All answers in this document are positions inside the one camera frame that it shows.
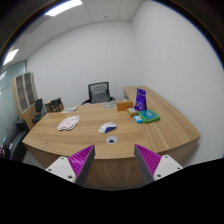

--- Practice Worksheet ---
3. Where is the brown wooden tissue box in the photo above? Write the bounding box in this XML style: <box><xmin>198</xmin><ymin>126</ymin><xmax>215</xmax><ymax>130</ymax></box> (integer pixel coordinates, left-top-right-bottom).
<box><xmin>116</xmin><ymin>100</ymin><xmax>133</xmax><ymax>111</ymax></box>

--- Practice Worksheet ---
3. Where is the black sofa chair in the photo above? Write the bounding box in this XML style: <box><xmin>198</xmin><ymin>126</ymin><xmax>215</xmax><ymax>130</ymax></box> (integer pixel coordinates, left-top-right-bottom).
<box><xmin>0</xmin><ymin>120</ymin><xmax>29</xmax><ymax>162</ymax></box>

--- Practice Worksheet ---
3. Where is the black mesh office chair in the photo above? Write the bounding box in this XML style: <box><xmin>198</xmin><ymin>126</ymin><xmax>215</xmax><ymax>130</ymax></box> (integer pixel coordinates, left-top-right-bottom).
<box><xmin>82</xmin><ymin>82</ymin><xmax>115</xmax><ymax>105</ymax></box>

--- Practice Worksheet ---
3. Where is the small tan box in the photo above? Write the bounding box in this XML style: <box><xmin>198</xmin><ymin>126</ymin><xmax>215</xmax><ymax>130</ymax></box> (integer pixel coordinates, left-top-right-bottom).
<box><xmin>127</xmin><ymin>108</ymin><xmax>138</xmax><ymax>117</ymax></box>

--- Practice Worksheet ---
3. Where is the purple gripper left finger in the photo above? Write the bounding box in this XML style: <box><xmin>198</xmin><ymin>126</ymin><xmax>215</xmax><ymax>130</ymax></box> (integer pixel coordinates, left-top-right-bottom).
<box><xmin>46</xmin><ymin>145</ymin><xmax>95</xmax><ymax>186</ymax></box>

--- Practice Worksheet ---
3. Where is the dark desk organizer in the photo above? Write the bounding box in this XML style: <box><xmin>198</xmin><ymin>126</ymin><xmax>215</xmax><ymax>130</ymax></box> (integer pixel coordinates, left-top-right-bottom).
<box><xmin>45</xmin><ymin>98</ymin><xmax>64</xmax><ymax>113</ymax></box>

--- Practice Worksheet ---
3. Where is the wooden glass-door cabinet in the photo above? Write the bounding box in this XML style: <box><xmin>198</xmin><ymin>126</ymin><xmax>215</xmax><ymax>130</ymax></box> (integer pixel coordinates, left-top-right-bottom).
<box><xmin>12</xmin><ymin>72</ymin><xmax>38</xmax><ymax>129</ymax></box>

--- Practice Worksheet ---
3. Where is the grey round coaster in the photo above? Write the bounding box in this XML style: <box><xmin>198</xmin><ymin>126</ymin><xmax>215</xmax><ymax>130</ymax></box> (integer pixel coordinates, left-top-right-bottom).
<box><xmin>103</xmin><ymin>101</ymin><xmax>117</xmax><ymax>109</ymax></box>

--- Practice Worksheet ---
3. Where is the green book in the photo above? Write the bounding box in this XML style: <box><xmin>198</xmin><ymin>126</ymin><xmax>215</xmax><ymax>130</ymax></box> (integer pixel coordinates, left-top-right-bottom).
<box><xmin>138</xmin><ymin>110</ymin><xmax>160</xmax><ymax>123</ymax></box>

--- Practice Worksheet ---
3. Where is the white printed paper sheet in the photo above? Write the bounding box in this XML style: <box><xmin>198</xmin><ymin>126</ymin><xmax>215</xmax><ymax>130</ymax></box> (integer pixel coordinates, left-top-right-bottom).
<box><xmin>62</xmin><ymin>106</ymin><xmax>78</xmax><ymax>113</ymax></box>

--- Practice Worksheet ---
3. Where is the grey desk cable grommet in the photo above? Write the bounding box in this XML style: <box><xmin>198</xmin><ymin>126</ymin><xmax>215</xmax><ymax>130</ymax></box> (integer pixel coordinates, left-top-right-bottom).
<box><xmin>106</xmin><ymin>136</ymin><xmax>118</xmax><ymax>144</ymax></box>

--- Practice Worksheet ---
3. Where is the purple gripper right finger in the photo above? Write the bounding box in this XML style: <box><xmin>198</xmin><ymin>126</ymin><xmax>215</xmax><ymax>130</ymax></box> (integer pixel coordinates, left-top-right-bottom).
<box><xmin>134</xmin><ymin>144</ymin><xmax>182</xmax><ymax>184</ymax></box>

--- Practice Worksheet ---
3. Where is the ceiling light panel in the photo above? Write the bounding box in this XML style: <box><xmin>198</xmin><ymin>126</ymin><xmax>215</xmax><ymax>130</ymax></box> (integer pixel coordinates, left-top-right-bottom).
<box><xmin>4</xmin><ymin>49</ymin><xmax>18</xmax><ymax>65</ymax></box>
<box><xmin>46</xmin><ymin>0</ymin><xmax>83</xmax><ymax>17</ymax></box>

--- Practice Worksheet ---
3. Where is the small blue box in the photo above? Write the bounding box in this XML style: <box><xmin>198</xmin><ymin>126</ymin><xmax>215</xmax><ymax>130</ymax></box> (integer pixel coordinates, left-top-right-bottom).
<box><xmin>134</xmin><ymin>116</ymin><xmax>143</xmax><ymax>124</ymax></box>

